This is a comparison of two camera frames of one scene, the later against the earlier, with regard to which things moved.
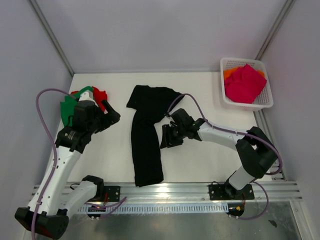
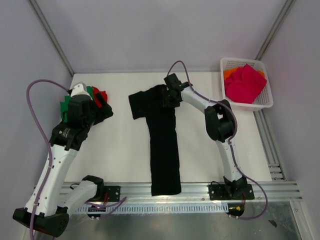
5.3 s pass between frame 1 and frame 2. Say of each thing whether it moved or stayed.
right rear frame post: stayed
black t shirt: moved
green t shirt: stayed
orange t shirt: stayed
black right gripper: moved
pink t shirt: stayed
